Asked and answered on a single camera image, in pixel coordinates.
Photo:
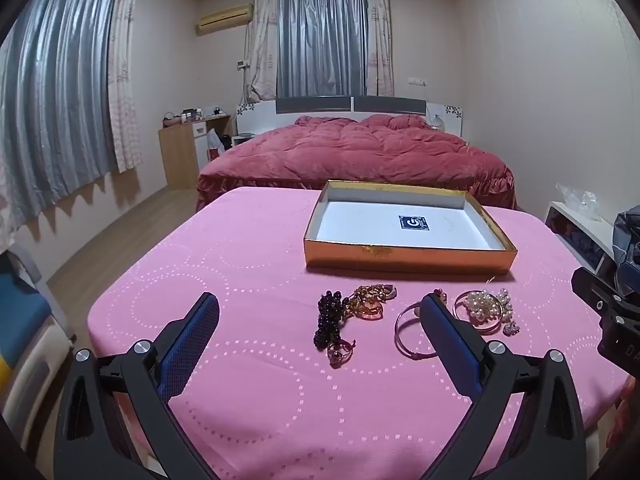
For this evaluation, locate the bed with red duvet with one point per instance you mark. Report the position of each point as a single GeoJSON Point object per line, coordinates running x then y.
{"type": "Point", "coordinates": [350, 155]}

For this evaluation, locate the grey pleated window curtain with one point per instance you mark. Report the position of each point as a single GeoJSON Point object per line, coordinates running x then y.
{"type": "Point", "coordinates": [322, 35]}

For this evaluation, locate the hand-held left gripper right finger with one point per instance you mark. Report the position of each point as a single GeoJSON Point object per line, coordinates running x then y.
{"type": "Point", "coordinates": [450, 345]}

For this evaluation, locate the clear plastic bag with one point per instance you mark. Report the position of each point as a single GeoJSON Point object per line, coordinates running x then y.
{"type": "Point", "coordinates": [580, 200]}

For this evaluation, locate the blue square sticker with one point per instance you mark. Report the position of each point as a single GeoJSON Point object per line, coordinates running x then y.
{"type": "Point", "coordinates": [414, 222]}

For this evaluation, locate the white floral sheer curtain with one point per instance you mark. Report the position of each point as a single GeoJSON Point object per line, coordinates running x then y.
{"type": "Point", "coordinates": [125, 75]}
{"type": "Point", "coordinates": [380, 35]}
{"type": "Point", "coordinates": [265, 40]}

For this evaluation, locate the white bedside table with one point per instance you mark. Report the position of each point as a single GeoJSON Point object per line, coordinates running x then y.
{"type": "Point", "coordinates": [243, 139]}

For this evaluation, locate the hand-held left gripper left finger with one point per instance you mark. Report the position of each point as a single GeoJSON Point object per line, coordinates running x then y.
{"type": "Point", "coordinates": [190, 342]}

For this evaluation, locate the thin gold bangle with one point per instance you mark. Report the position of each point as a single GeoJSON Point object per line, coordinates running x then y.
{"type": "Point", "coordinates": [400, 317]}

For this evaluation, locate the white and grey headboard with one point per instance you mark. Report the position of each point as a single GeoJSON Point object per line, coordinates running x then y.
{"type": "Point", "coordinates": [310, 105]}

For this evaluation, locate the dark grey bag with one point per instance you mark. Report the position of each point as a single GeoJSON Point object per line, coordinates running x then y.
{"type": "Point", "coordinates": [629, 240]}

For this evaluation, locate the white plastic storage bin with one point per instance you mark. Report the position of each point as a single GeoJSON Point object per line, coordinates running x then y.
{"type": "Point", "coordinates": [35, 365]}

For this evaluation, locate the small crystal earring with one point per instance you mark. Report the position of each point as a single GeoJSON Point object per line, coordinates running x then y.
{"type": "Point", "coordinates": [511, 328]}

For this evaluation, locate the beige wall air conditioner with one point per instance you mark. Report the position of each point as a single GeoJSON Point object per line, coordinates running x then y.
{"type": "Point", "coordinates": [225, 18]}

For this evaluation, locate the shallow gold cardboard box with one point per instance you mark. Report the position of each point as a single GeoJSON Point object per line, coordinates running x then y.
{"type": "Point", "coordinates": [410, 255]}

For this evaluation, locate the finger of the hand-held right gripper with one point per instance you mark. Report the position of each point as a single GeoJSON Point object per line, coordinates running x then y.
{"type": "Point", "coordinates": [590, 287]}

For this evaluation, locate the large grey window curtain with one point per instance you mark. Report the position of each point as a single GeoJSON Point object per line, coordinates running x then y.
{"type": "Point", "coordinates": [55, 85]}

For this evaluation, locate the blue seat cushion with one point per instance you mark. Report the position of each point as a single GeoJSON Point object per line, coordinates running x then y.
{"type": "Point", "coordinates": [20, 305]}

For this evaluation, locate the wooden desk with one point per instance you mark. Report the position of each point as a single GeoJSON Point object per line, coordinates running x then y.
{"type": "Point", "coordinates": [177, 157]}

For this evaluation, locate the white low cabinet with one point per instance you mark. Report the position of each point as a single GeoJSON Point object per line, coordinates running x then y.
{"type": "Point", "coordinates": [575, 230]}

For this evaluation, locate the white plastic bag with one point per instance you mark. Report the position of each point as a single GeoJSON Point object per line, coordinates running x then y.
{"type": "Point", "coordinates": [215, 142]}

